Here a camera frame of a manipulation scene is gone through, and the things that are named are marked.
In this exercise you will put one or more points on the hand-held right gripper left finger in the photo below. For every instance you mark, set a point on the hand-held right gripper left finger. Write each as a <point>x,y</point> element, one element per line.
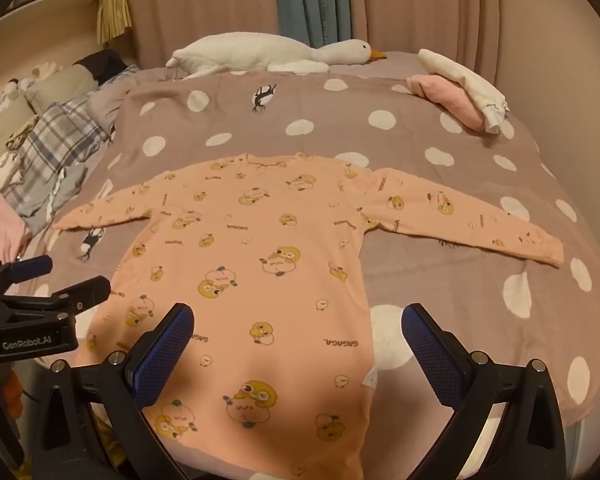
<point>167,345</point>

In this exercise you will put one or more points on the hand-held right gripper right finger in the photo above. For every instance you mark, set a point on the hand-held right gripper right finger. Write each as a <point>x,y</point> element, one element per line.
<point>430,352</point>

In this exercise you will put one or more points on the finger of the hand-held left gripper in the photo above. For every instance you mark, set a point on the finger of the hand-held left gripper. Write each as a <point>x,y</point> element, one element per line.
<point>82,292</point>
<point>30,263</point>

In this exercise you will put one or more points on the pink cartoon print top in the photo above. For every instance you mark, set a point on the pink cartoon print top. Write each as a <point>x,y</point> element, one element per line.
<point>260,240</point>

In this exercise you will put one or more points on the person's left hand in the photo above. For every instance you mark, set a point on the person's left hand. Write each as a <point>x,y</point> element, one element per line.
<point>11,392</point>

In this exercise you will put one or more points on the light pink crumpled cloth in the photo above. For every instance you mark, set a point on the light pink crumpled cloth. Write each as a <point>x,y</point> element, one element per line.
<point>0,230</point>

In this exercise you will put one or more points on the plaid cloth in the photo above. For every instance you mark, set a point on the plaid cloth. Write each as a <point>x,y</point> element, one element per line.
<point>50,135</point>

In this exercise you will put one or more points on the cream pillow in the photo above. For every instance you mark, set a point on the cream pillow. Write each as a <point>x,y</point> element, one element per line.
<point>5,130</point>

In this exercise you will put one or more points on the small white plush toys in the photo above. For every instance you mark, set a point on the small white plush toys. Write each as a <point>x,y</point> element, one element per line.
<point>22,82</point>

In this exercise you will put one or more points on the grey pillow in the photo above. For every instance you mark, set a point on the grey pillow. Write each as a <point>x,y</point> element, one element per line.
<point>65,82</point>

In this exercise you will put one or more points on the dark cloth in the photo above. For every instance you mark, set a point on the dark cloth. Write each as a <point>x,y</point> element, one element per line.
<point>105,62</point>

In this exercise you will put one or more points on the pink folded cloth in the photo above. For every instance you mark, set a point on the pink folded cloth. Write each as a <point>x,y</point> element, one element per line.
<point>445,97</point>

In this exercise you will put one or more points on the polka dot blanket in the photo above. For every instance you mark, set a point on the polka dot blanket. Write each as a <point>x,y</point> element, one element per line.
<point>330,110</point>

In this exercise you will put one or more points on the yellow tassel bundle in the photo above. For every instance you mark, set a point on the yellow tassel bundle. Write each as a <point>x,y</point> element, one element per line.
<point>114,10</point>

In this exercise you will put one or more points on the white folded cloth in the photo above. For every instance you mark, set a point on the white folded cloth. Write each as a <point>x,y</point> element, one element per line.
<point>472,80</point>

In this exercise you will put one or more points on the white goose plush toy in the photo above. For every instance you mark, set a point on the white goose plush toy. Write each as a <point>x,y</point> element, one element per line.
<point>240,52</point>

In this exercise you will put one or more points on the pink curtain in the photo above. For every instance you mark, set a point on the pink curtain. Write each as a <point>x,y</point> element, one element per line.
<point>205,0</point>

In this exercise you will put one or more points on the teal curtain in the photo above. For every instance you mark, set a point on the teal curtain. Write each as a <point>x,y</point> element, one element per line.
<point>305,0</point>

